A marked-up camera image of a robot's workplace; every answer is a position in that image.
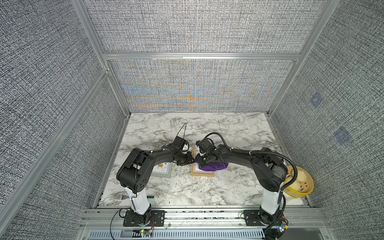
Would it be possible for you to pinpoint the purple cloth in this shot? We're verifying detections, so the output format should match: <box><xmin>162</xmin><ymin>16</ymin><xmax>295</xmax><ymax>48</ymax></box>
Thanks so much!
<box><xmin>195</xmin><ymin>156</ymin><xmax>229</xmax><ymax>172</ymax></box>

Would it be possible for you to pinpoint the light wooden picture frame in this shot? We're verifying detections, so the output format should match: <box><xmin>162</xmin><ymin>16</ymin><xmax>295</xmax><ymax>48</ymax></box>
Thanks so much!
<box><xmin>191</xmin><ymin>147</ymin><xmax>215</xmax><ymax>177</ymax></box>

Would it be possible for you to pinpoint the grey green picture frame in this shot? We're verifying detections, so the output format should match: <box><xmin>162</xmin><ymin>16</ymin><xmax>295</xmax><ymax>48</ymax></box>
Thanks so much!
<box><xmin>151</xmin><ymin>163</ymin><xmax>173</xmax><ymax>178</ymax></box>

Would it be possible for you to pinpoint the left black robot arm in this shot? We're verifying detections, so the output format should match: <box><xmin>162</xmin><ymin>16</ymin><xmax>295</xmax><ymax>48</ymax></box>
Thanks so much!
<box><xmin>116</xmin><ymin>145</ymin><xmax>194</xmax><ymax>226</ymax></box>

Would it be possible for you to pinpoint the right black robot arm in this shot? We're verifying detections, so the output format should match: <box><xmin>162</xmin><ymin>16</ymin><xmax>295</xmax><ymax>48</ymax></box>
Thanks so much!
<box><xmin>196</xmin><ymin>138</ymin><xmax>291</xmax><ymax>226</ymax></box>

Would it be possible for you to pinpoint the steamed bun lower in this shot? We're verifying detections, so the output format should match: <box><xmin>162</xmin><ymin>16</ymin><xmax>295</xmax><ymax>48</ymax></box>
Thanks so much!
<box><xmin>289</xmin><ymin>179</ymin><xmax>310</xmax><ymax>193</ymax></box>

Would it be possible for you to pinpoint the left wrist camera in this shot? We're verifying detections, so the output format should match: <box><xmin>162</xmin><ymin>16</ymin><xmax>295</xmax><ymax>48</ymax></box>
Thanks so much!
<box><xmin>172</xmin><ymin>136</ymin><xmax>187</xmax><ymax>151</ymax></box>

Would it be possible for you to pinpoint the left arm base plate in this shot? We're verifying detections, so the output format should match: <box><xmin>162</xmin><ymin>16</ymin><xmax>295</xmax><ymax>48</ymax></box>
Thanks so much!
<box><xmin>123</xmin><ymin>210</ymin><xmax>166</xmax><ymax>227</ymax></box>

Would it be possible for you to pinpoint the green handled fork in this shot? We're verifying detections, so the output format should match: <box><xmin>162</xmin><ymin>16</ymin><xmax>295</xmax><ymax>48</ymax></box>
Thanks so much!
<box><xmin>113</xmin><ymin>195</ymin><xmax>155</xmax><ymax>200</ymax></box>

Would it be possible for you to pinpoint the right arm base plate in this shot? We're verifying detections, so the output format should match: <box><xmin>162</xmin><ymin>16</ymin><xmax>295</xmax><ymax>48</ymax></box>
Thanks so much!
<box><xmin>243</xmin><ymin>209</ymin><xmax>286</xmax><ymax>227</ymax></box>

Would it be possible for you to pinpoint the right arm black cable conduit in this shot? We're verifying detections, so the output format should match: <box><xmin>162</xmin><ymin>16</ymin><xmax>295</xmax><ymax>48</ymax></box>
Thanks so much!
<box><xmin>202</xmin><ymin>132</ymin><xmax>298</xmax><ymax>211</ymax></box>

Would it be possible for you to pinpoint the aluminium front rail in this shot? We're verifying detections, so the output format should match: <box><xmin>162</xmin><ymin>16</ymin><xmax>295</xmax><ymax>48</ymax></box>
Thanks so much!
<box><xmin>80</xmin><ymin>206</ymin><xmax>331</xmax><ymax>230</ymax></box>

